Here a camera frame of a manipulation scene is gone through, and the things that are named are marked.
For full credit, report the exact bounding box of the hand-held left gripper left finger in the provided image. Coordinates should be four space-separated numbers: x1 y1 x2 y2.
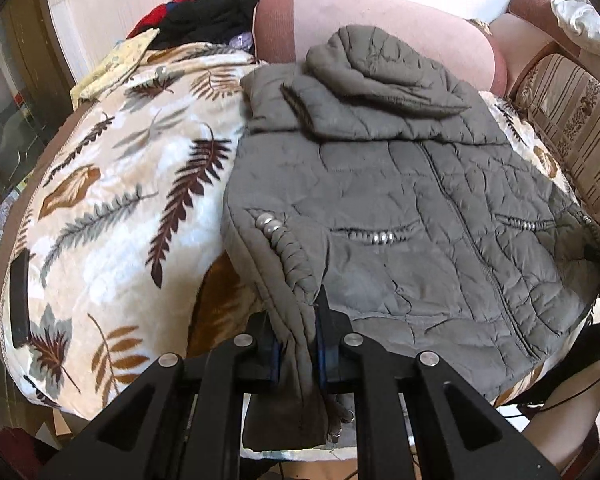
40 310 284 480

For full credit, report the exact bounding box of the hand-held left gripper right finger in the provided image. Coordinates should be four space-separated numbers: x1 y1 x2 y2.
312 285 562 480

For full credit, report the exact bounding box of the grey-brown quilted jacket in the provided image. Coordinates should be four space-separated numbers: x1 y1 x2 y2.
220 25 600 453

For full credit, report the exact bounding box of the dark cloth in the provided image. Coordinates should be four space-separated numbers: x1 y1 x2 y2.
512 322 600 408

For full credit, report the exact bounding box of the striped sofa cushion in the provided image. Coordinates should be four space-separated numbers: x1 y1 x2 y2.
509 52 600 233

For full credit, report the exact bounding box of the white cloth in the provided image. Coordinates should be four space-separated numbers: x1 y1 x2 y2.
550 0 600 63

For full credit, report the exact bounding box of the leaf print fleece blanket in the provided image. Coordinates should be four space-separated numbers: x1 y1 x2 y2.
0 42 600 463

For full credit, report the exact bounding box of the black phone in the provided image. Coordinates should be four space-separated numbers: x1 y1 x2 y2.
7 249 32 350

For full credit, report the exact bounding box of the clear plastic bag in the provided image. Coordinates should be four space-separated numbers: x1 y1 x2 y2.
227 31 256 55

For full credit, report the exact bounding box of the pink and brown sofa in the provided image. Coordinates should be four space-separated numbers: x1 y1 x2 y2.
254 0 571 98

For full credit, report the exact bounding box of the yellow floral cloth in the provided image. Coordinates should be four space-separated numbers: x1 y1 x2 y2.
70 27 160 102

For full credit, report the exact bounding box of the black cloth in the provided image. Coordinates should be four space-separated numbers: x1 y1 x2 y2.
152 0 306 52

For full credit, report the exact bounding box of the red cloth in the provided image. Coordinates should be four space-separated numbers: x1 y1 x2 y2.
126 0 196 40

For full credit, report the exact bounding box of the wooden stained glass door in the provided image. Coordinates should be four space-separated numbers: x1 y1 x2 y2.
0 0 76 261

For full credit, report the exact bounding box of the black cable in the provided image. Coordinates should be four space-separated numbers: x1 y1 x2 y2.
500 320 600 421

